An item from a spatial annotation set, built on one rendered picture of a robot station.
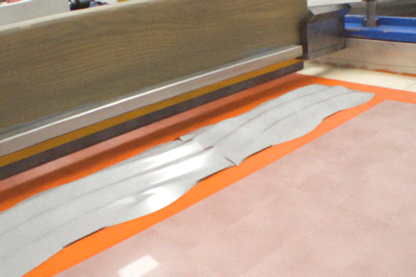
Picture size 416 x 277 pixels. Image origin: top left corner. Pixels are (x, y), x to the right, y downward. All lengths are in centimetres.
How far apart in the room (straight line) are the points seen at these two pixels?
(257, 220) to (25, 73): 17
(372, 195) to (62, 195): 18
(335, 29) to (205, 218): 31
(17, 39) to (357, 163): 22
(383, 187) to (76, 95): 20
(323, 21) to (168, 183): 27
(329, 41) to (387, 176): 24
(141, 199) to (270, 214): 7
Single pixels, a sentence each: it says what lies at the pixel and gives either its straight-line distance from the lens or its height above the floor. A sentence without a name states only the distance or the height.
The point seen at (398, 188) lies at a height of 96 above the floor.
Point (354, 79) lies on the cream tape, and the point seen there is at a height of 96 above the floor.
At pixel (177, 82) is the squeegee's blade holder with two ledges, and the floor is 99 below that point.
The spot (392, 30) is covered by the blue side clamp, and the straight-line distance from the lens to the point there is 46.
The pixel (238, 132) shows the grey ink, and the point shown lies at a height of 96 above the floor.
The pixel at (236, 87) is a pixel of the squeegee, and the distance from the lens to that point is 39.
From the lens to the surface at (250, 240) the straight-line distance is 19.
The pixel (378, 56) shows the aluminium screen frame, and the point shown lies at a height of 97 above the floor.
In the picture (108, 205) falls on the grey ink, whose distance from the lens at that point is 23.
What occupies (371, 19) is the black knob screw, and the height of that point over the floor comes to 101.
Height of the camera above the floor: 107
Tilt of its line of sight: 22 degrees down
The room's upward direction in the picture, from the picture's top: 7 degrees counter-clockwise
